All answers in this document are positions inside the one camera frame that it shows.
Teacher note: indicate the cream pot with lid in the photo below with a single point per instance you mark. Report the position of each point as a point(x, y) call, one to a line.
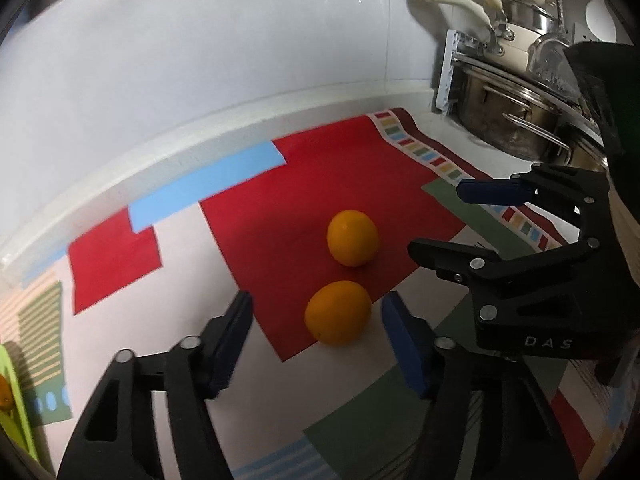
point(517, 30)

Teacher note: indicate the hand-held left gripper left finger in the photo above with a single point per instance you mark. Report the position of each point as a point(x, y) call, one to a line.
point(232, 347)

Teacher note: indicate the colourful patterned mat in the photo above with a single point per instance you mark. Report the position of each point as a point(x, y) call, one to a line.
point(280, 185)

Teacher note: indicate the orange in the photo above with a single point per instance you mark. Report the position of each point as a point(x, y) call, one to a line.
point(337, 319)
point(352, 237)

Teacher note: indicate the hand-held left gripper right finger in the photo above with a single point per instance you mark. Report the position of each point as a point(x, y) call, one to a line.
point(407, 352)

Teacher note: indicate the green plate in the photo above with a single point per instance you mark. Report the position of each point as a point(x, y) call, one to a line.
point(17, 410)

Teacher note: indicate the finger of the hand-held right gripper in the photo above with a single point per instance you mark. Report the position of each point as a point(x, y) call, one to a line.
point(450, 257)
point(490, 191)

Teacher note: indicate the stainless steel pot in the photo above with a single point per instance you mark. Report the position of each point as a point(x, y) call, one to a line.
point(505, 110)

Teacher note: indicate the white plastic rack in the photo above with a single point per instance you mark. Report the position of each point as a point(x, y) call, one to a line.
point(446, 75)

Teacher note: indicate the glass lid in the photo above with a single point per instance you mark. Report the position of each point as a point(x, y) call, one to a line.
point(550, 62)

